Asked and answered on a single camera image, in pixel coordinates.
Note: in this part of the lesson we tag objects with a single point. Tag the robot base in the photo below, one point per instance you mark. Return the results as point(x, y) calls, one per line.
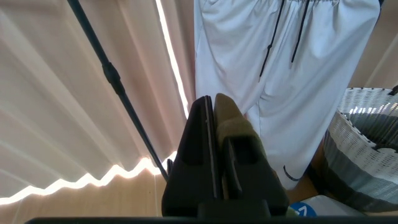
point(332, 205)

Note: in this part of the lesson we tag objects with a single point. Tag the black clothes rack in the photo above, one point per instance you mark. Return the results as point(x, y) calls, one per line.
point(112, 77)

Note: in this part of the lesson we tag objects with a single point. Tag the beige curtain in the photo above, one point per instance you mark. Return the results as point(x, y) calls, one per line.
point(62, 93)

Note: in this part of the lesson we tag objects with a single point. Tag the green garment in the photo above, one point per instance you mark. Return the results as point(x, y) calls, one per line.
point(231, 121)

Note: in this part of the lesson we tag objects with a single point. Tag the white laundry basket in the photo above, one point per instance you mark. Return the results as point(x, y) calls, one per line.
point(351, 143)

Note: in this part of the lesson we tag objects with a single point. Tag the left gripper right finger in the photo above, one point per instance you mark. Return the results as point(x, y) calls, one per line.
point(261, 183)

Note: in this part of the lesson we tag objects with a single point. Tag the pale grey shorts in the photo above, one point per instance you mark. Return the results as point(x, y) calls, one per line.
point(295, 93)

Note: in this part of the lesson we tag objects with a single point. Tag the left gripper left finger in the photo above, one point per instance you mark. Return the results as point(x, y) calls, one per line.
point(189, 174)

